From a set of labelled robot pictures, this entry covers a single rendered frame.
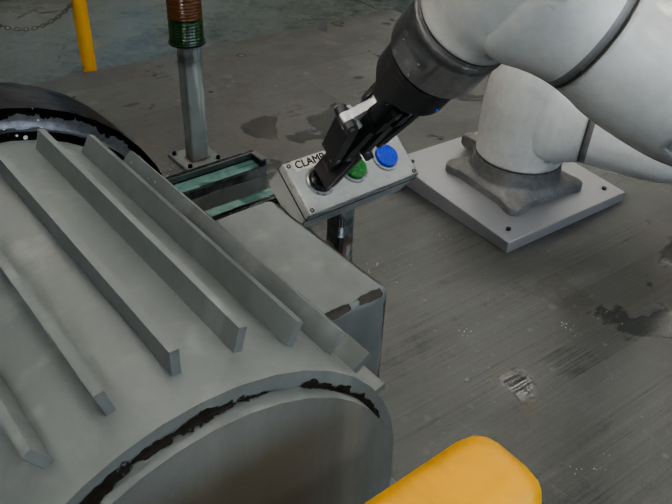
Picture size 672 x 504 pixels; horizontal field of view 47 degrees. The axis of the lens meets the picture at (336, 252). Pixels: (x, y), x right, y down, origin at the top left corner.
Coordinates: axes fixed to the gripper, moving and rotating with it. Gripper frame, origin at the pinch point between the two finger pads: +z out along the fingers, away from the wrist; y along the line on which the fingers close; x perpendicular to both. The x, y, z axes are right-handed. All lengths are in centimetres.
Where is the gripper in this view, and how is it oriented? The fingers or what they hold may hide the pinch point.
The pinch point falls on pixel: (337, 162)
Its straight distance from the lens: 85.3
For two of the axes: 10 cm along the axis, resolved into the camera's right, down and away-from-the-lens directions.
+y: -7.8, 3.4, -5.2
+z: -4.1, 3.5, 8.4
